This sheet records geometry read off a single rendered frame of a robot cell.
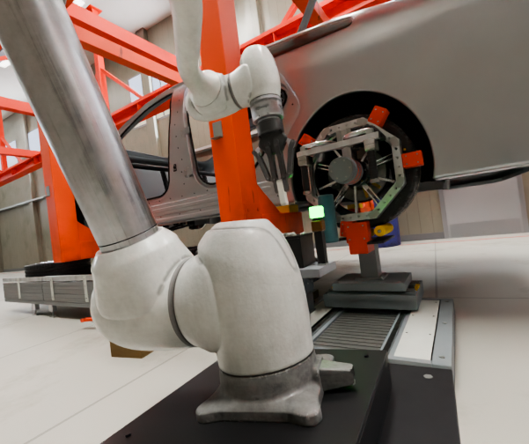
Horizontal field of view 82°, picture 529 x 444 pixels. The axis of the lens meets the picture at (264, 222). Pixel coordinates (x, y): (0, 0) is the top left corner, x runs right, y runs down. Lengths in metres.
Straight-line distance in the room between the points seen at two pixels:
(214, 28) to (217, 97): 0.99
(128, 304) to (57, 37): 0.40
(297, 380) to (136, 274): 0.28
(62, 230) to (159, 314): 2.63
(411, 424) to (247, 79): 0.81
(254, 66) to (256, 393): 0.76
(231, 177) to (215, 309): 1.19
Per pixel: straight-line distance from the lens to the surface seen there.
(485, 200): 6.14
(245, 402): 0.48
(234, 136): 1.61
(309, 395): 0.47
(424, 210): 6.15
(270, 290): 0.43
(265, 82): 0.89
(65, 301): 3.36
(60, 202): 3.14
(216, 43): 1.83
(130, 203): 0.53
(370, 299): 1.81
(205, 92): 0.91
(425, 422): 0.58
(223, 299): 0.44
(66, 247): 3.11
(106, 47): 3.99
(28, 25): 0.57
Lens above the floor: 0.61
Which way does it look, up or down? 1 degrees up
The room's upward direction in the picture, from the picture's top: 7 degrees counter-clockwise
